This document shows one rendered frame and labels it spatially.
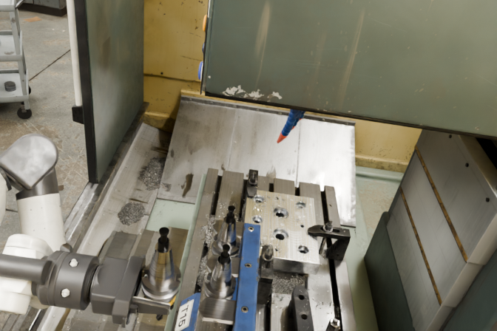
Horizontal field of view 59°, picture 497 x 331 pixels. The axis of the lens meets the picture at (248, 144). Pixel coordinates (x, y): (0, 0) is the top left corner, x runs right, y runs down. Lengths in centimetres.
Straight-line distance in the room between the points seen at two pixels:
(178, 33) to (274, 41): 148
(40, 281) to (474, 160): 94
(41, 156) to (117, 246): 70
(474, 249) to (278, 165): 116
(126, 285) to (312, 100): 42
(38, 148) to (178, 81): 125
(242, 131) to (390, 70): 152
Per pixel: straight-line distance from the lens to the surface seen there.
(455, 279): 121
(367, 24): 68
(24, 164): 108
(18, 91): 379
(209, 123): 219
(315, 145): 219
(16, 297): 82
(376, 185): 243
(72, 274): 78
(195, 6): 208
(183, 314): 123
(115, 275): 79
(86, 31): 150
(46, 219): 109
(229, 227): 95
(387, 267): 168
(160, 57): 220
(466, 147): 122
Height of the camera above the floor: 195
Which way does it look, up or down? 34 degrees down
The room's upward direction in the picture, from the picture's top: 10 degrees clockwise
